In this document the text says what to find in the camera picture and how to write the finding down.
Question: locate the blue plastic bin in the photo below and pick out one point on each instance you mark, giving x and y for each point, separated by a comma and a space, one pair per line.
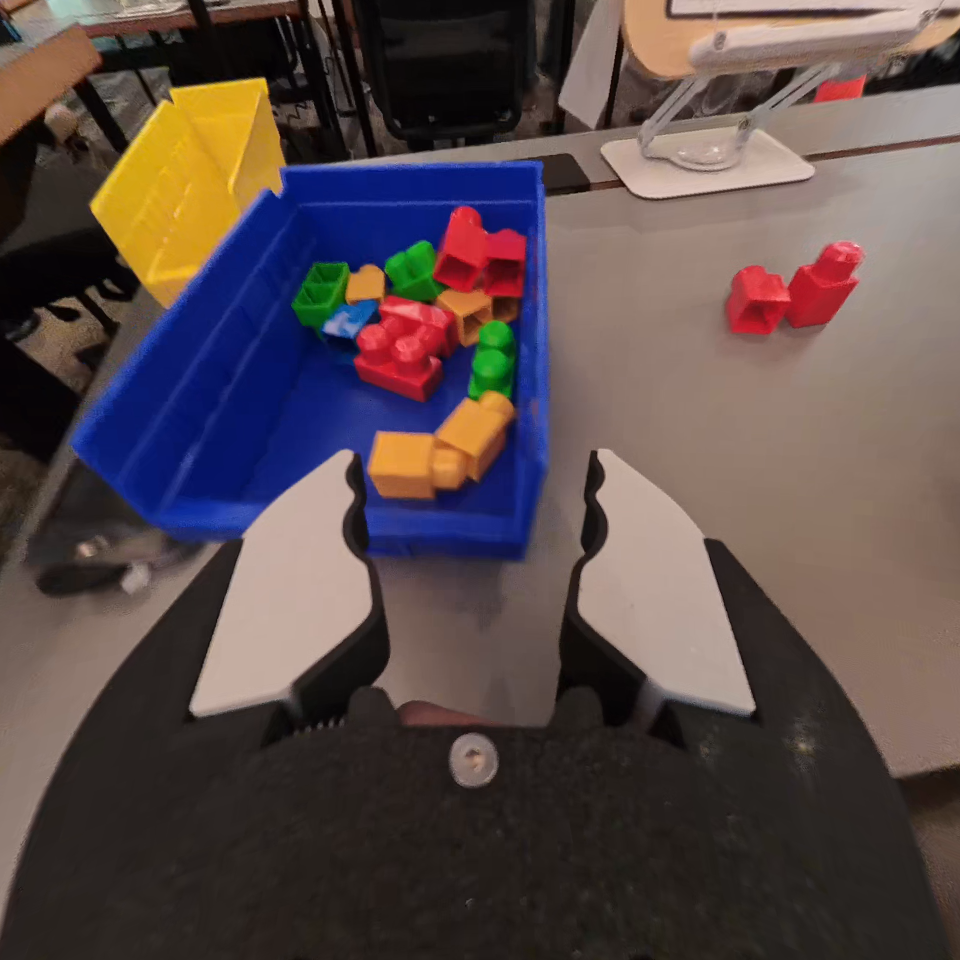
225, 390

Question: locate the black shoe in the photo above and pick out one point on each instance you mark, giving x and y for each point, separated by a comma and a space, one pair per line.
105, 558

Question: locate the black flat panel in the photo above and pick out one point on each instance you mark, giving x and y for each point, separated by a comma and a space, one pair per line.
566, 173

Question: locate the pile of colourful toy blocks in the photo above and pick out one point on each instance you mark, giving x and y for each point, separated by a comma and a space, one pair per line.
405, 353

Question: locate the yellow plastic bin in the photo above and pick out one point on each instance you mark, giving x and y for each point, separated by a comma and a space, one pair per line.
195, 180

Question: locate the white book stand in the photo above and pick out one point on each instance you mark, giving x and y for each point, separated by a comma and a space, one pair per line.
750, 158

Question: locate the black office chair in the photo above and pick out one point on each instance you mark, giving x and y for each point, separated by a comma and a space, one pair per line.
450, 68

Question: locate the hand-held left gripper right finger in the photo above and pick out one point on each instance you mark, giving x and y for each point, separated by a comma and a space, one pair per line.
668, 615

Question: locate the wooden side table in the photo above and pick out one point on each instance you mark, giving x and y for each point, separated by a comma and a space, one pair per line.
45, 68

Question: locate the printed instruction sheet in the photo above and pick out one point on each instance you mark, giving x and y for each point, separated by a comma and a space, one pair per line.
780, 6

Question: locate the red toy building block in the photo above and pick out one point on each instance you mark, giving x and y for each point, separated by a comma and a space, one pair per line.
758, 300
825, 285

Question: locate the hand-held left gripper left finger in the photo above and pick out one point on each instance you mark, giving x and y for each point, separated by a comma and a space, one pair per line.
278, 615

